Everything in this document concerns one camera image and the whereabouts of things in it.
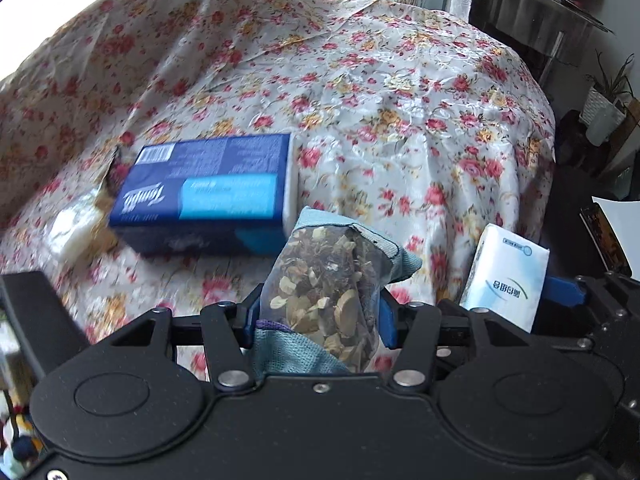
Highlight light blue herb sachet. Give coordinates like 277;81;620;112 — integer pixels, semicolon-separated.
252;206;423;377

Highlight white paper sheet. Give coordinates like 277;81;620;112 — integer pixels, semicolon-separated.
591;195;640;281

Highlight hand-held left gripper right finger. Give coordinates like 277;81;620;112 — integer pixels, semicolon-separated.
377;287;543;393

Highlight colourful small toys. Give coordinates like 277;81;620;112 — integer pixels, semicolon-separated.
0;390;43;478

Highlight large blue tissue pack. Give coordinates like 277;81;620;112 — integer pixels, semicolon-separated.
108;132;299;257

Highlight dark glass table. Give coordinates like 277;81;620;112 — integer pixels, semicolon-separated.
469;0;617;108

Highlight plant in white pot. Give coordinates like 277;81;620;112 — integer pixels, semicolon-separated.
580;52;638;147

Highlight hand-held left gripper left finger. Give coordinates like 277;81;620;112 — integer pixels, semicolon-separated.
97;284;266;393

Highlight white tissue packet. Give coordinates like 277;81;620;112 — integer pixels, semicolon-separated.
49;187;118;263
459;223;551;335

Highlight floral bed sheet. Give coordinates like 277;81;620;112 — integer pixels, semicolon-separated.
0;0;558;381

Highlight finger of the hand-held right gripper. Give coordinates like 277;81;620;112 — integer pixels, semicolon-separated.
530;330;598;358
542;270;640;312

